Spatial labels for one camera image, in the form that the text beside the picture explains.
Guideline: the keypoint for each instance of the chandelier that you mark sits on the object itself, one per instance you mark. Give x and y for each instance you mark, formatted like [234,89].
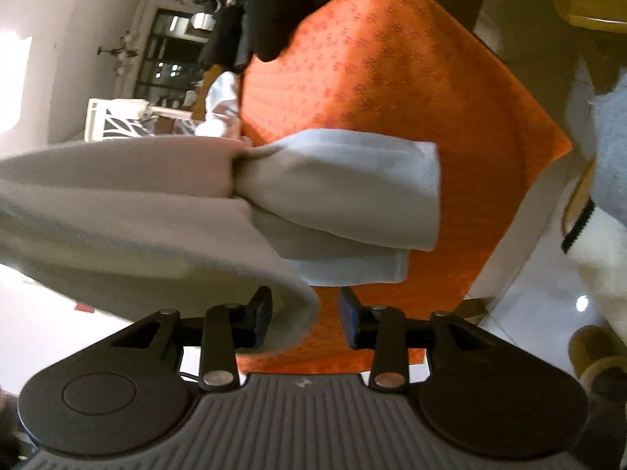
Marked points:
[120,51]

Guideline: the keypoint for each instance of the yellow slipper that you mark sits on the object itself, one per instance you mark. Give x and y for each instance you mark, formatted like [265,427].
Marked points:
[592,352]

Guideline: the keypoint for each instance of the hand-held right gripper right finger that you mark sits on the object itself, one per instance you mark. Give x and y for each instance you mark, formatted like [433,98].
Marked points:
[349,318]

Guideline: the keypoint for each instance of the white lattice partition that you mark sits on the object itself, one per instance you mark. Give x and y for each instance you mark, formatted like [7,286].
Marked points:
[127,120]

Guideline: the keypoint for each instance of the black garment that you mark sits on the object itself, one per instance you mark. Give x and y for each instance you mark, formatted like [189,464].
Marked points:
[279,10]

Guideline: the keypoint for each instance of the orange patterned mat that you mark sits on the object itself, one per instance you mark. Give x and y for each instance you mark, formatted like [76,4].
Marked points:
[416,98]

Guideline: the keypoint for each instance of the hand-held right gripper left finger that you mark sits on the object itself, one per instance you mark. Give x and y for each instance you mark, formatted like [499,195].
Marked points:
[262,316]

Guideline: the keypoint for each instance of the cream fleece pants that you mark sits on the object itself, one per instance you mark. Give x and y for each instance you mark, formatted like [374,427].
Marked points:
[171,205]

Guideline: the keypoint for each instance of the dark glass doors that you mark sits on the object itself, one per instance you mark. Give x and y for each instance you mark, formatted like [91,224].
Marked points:
[166,54]

